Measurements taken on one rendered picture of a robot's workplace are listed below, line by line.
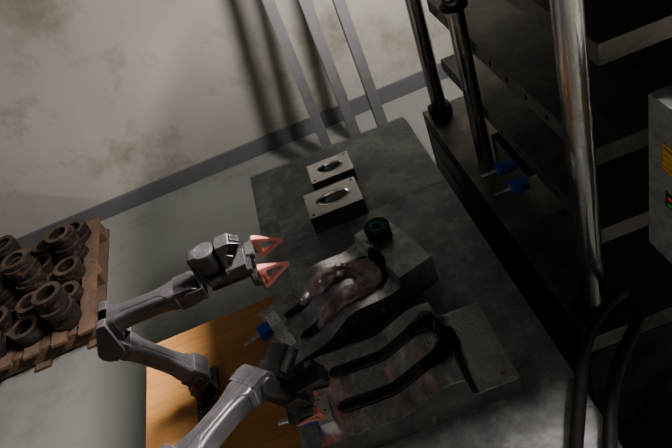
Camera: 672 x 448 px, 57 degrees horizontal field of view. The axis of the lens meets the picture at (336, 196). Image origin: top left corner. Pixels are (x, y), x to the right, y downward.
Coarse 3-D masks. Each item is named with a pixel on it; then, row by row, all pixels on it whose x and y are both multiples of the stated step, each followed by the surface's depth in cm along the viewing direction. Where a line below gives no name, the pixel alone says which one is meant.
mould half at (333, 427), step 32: (448, 320) 168; (480, 320) 164; (352, 352) 166; (416, 352) 155; (480, 352) 157; (352, 384) 158; (384, 384) 156; (416, 384) 150; (448, 384) 144; (480, 384) 150; (512, 384) 149; (352, 416) 151; (384, 416) 149; (416, 416) 148; (448, 416) 151
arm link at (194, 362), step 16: (128, 336) 162; (128, 352) 159; (144, 352) 162; (160, 352) 165; (176, 352) 170; (192, 352) 174; (160, 368) 166; (176, 368) 167; (192, 368) 169; (208, 368) 174
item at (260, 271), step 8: (264, 264) 151; (272, 264) 152; (280, 264) 152; (288, 264) 153; (256, 272) 156; (264, 272) 151; (280, 272) 154; (264, 280) 152; (272, 280) 153; (264, 288) 153
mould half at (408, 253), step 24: (384, 216) 200; (360, 240) 195; (384, 240) 192; (408, 240) 188; (408, 264) 181; (432, 264) 183; (336, 288) 184; (384, 288) 182; (408, 288) 182; (264, 312) 192; (312, 312) 185; (360, 312) 176; (336, 336) 176
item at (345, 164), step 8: (344, 152) 244; (328, 160) 243; (336, 160) 242; (344, 160) 240; (312, 168) 243; (320, 168) 242; (328, 168) 242; (336, 168) 241; (344, 168) 236; (352, 168) 235; (312, 176) 239; (320, 176) 237; (328, 176) 235; (336, 176) 235; (344, 176) 236; (312, 184) 235; (320, 184) 236; (328, 184) 236
